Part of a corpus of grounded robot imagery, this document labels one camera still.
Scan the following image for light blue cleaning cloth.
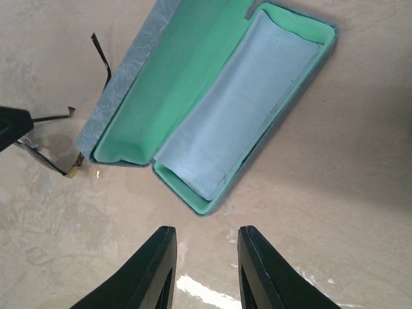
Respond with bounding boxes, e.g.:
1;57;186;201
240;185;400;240
155;10;321;201

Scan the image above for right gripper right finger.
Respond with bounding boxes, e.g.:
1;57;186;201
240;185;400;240
238;225;339;308

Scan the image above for blue glasses case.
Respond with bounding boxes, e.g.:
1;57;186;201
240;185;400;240
77;1;339;215

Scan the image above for black sunglasses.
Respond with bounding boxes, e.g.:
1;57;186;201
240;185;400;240
17;32;113;178

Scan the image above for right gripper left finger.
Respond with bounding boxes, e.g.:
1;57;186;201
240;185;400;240
72;226;177;308

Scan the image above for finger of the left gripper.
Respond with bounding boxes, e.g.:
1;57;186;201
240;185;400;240
0;106;34;151

